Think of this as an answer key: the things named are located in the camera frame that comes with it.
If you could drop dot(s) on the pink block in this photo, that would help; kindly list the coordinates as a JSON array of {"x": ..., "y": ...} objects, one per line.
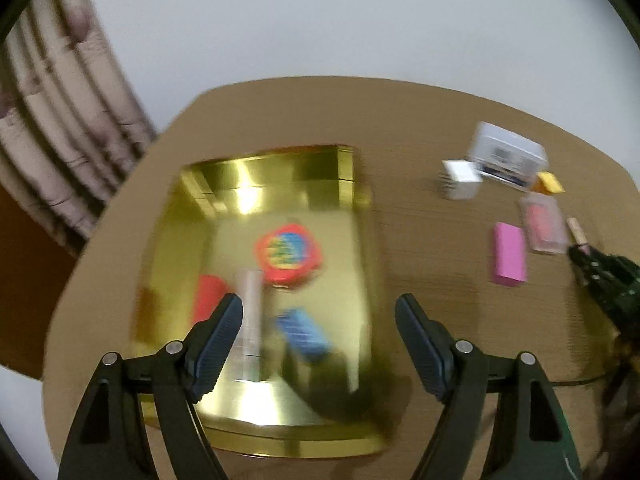
[{"x": 509, "y": 255}]

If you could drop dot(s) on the red tin box gold inside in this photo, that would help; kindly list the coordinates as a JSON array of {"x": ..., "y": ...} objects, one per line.
[{"x": 320, "y": 200}]

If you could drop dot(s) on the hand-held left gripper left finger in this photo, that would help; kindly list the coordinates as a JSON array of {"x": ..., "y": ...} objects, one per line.
[{"x": 217, "y": 350}]

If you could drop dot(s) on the large clear plastic box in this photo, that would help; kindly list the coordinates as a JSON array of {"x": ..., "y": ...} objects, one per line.
[{"x": 505, "y": 150}]

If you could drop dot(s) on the small clear case red card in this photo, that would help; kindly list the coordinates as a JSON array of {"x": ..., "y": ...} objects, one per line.
[{"x": 542, "y": 222}]

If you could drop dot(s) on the yellow cube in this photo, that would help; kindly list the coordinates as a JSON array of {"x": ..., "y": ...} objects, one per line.
[{"x": 549, "y": 183}]

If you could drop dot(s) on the brown wooden door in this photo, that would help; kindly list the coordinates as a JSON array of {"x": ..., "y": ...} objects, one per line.
[{"x": 25, "y": 285}]

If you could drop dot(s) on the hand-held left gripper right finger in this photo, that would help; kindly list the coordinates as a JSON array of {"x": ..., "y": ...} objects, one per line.
[{"x": 422, "y": 350}]

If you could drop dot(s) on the lip gloss tube gold cap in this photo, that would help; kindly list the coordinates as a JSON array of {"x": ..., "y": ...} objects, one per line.
[{"x": 577, "y": 230}]

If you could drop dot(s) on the white cube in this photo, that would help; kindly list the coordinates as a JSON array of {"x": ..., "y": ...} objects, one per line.
[{"x": 462, "y": 177}]

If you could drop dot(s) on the red tape measure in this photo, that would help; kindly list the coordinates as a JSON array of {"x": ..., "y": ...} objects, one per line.
[{"x": 287, "y": 255}]

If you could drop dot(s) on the red block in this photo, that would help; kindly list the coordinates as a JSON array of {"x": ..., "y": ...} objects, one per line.
[{"x": 207, "y": 295}]

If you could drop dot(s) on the beige patterned curtain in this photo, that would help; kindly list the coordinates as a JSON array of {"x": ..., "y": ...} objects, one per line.
[{"x": 60, "y": 110}]

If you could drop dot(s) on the blue polka dot case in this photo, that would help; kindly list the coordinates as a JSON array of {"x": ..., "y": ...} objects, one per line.
[{"x": 302, "y": 332}]

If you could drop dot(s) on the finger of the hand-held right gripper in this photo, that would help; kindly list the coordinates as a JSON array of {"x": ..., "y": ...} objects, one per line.
[{"x": 600, "y": 270}]

